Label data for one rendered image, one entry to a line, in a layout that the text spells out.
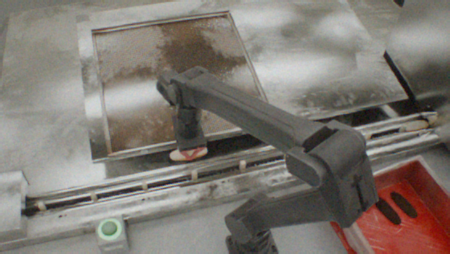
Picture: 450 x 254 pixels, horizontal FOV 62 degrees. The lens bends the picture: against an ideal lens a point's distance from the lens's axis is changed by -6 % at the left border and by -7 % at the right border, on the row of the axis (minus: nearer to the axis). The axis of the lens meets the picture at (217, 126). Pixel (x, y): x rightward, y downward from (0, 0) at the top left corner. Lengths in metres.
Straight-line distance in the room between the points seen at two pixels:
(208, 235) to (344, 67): 0.75
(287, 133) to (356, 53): 0.92
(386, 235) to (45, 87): 1.21
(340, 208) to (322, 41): 0.97
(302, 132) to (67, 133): 0.87
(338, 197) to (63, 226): 0.72
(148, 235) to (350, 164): 0.63
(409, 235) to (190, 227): 0.60
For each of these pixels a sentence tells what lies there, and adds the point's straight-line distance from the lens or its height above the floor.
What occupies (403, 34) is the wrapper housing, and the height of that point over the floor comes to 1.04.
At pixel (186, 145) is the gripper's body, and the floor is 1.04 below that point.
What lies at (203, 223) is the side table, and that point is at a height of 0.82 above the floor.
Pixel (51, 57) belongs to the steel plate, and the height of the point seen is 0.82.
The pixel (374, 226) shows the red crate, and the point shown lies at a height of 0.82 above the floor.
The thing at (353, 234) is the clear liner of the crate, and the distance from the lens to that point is 1.02.
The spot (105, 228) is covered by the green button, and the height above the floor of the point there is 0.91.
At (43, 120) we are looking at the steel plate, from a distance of 1.38.
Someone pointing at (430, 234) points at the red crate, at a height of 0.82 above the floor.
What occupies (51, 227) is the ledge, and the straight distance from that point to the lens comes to 1.08.
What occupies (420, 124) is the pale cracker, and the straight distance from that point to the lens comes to 1.42.
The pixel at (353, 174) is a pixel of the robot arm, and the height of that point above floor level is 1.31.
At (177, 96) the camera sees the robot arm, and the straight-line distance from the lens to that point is 0.82.
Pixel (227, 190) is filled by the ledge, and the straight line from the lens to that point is 1.07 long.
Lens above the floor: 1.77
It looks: 48 degrees down
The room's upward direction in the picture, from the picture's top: 3 degrees clockwise
